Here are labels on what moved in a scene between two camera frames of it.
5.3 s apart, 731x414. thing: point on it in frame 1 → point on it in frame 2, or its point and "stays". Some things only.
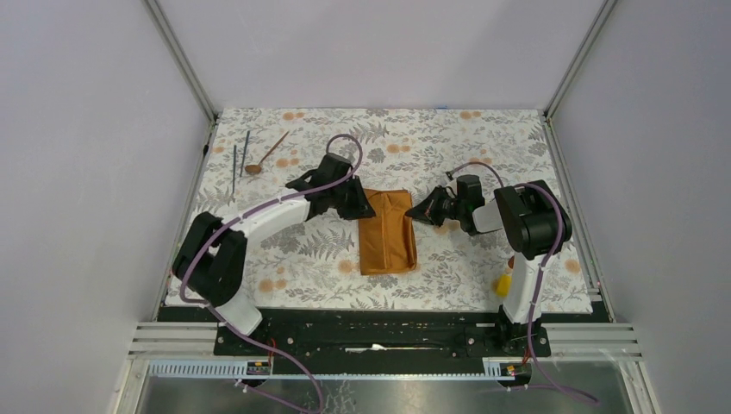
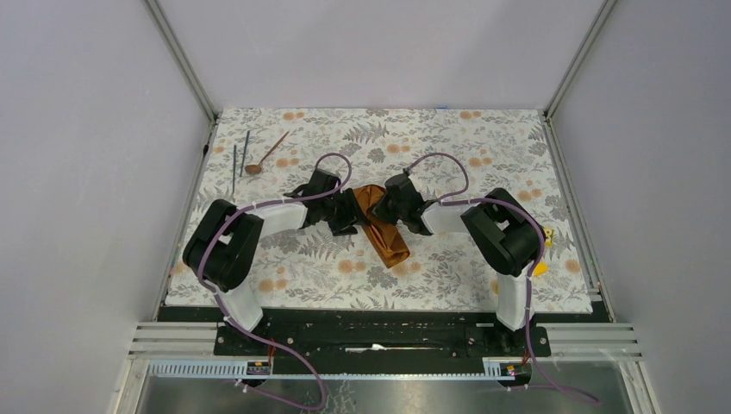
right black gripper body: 454,209 → 388,211
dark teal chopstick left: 234,167 stays
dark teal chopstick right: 245,153 stays
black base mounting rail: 371,335 stays
